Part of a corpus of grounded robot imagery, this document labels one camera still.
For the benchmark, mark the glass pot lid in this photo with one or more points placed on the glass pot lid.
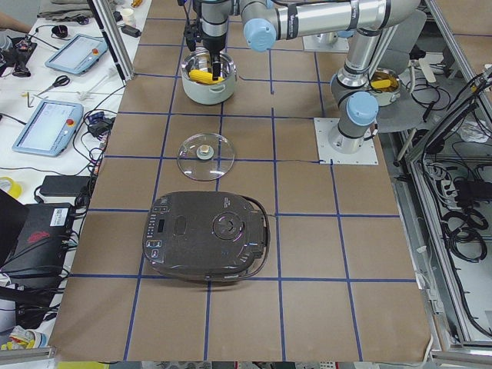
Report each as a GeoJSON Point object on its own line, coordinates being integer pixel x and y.
{"type": "Point", "coordinates": [205, 156]}

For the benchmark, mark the white paper cup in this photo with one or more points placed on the white paper cup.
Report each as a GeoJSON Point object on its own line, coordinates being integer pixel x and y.
{"type": "Point", "coordinates": [128, 16]}

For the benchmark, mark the pale green electric pot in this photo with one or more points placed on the pale green electric pot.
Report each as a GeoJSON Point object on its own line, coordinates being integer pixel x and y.
{"type": "Point", "coordinates": [208, 94]}

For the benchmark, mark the teach pendant tablet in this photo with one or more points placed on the teach pendant tablet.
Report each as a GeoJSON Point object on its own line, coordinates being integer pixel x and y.
{"type": "Point", "coordinates": [79, 55]}
{"type": "Point", "coordinates": [50, 128]}

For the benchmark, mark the far teach pendant tablet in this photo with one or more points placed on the far teach pendant tablet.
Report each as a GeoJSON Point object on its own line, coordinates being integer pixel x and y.
{"type": "Point", "coordinates": [79, 55]}

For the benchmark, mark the grey chair with bowl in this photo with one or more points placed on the grey chair with bowl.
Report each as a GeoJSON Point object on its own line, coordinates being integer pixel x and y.
{"type": "Point", "coordinates": [400, 113]}

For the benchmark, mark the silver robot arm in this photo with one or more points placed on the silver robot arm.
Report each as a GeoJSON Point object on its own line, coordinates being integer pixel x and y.
{"type": "Point", "coordinates": [265, 22]}

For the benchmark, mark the yellow tape roll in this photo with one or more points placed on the yellow tape roll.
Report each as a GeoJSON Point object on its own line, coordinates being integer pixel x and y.
{"type": "Point", "coordinates": [10, 187]}

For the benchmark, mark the near teach pendant tablet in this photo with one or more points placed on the near teach pendant tablet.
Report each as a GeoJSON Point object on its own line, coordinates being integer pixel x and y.
{"type": "Point", "coordinates": [50, 128]}

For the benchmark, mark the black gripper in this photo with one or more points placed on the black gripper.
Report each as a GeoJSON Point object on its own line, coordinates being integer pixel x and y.
{"type": "Point", "coordinates": [214, 43]}

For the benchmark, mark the yellow toy corn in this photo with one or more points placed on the yellow toy corn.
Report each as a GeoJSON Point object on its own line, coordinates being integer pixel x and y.
{"type": "Point", "coordinates": [203, 77]}

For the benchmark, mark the black mini computer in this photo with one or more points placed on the black mini computer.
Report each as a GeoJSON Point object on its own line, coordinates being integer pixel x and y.
{"type": "Point", "coordinates": [42, 244]}

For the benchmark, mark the black scissors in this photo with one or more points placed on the black scissors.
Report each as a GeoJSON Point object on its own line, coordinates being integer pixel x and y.
{"type": "Point", "coordinates": [60, 81]}

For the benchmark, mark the black power adapter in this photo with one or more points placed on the black power adapter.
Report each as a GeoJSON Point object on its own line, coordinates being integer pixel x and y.
{"type": "Point", "coordinates": [63, 186]}

